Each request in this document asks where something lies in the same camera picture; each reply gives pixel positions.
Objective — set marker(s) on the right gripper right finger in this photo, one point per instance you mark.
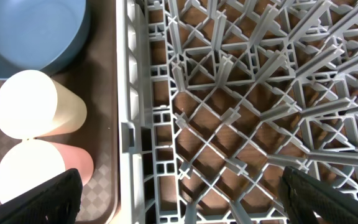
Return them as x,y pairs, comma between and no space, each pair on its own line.
304,197

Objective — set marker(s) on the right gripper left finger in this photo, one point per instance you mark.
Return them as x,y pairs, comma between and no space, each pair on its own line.
54,201

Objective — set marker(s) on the white cup pink inside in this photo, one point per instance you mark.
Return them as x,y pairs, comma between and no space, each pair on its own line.
33,162

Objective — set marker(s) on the white cup green inside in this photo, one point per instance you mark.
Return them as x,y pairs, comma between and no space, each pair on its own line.
34,105

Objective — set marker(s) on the dark blue plate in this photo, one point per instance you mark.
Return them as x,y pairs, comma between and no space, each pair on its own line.
43,35

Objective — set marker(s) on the grey dishwasher rack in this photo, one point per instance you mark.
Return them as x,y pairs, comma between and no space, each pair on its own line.
216,98

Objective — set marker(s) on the brown serving tray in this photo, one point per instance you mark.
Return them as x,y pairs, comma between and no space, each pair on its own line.
92,77

